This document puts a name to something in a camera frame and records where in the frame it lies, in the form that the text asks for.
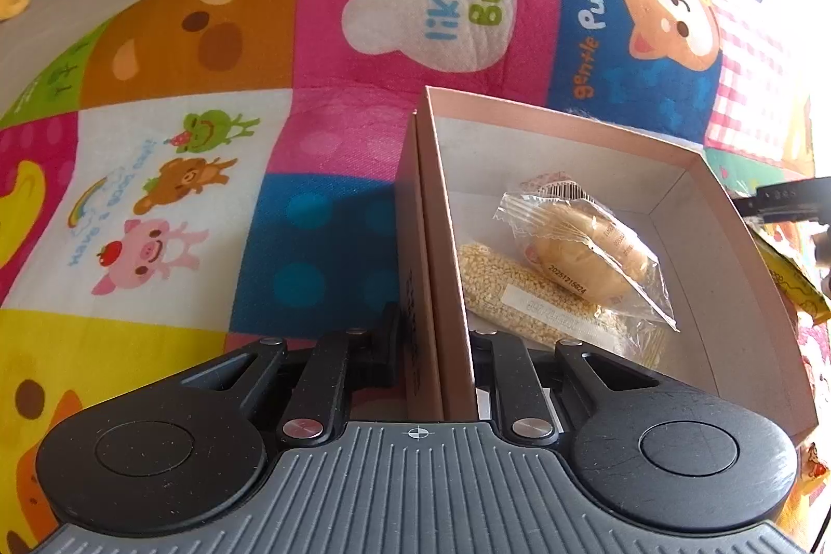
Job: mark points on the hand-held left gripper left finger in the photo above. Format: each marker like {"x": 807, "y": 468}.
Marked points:
{"x": 383, "y": 346}

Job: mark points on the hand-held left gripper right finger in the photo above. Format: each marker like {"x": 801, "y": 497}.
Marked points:
{"x": 513, "y": 379}

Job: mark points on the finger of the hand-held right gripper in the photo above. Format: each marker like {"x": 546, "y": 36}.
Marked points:
{"x": 789, "y": 198}

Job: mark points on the yellow snack packet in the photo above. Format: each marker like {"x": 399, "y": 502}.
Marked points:
{"x": 789, "y": 275}

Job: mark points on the pink cardboard box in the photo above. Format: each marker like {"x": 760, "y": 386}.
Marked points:
{"x": 714, "y": 268}

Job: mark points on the clear packet of yellow grains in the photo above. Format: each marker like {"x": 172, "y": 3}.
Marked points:
{"x": 506, "y": 284}

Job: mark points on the wrapped bread roll packet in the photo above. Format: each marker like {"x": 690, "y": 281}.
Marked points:
{"x": 594, "y": 249}

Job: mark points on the pink white barcode snack packet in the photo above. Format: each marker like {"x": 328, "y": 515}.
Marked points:
{"x": 552, "y": 184}

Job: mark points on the colourful cartoon printed blanket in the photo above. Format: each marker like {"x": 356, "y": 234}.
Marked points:
{"x": 259, "y": 138}

